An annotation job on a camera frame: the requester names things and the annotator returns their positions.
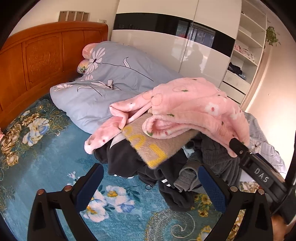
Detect light blue garment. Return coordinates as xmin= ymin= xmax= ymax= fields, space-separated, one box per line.
xmin=183 ymin=144 xmax=197 ymax=158

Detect dark folded clothes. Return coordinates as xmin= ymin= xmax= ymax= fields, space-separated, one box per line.
xmin=227 ymin=62 xmax=243 ymax=76

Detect blue-grey floral duvet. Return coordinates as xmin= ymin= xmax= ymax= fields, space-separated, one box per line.
xmin=50 ymin=41 xmax=185 ymax=135

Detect dark grey garment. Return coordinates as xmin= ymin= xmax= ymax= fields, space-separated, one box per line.
xmin=199 ymin=133 xmax=245 ymax=193

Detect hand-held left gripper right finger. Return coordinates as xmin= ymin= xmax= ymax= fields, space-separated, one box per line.
xmin=198 ymin=165 xmax=273 ymax=241

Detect white open shelf unit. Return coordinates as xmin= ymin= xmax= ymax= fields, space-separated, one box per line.
xmin=218 ymin=11 xmax=269 ymax=105

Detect pink and white folded clothes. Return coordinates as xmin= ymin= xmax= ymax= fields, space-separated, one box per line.
xmin=233 ymin=45 xmax=255 ymax=62

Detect white wardrobe with black band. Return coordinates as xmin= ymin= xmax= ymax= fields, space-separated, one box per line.
xmin=111 ymin=0 xmax=242 ymax=87

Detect green hanging plant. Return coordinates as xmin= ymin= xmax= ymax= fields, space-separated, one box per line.
xmin=265 ymin=26 xmax=281 ymax=46

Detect floral print pillow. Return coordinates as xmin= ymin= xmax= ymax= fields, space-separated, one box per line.
xmin=77 ymin=59 xmax=90 ymax=75

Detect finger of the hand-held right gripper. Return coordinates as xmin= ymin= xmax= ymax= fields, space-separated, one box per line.
xmin=229 ymin=138 xmax=253 ymax=164

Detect light grey floral quilt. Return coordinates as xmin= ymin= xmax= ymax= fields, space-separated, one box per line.
xmin=243 ymin=112 xmax=287 ymax=173

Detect teal floral blanket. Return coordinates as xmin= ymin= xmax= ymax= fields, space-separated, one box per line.
xmin=0 ymin=93 xmax=245 ymax=241

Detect wooden headboard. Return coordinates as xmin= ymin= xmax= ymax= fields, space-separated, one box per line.
xmin=0 ymin=22 xmax=109 ymax=131

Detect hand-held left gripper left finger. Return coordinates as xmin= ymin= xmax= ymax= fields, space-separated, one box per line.
xmin=27 ymin=163 xmax=104 ymax=241

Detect beige sweater with yellow letters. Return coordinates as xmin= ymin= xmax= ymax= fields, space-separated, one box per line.
xmin=122 ymin=113 xmax=201 ymax=168

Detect pink floral fleece garment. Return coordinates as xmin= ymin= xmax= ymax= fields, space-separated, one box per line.
xmin=84 ymin=77 xmax=250 ymax=158

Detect pink pillow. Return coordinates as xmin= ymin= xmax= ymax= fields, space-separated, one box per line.
xmin=82 ymin=43 xmax=97 ymax=58

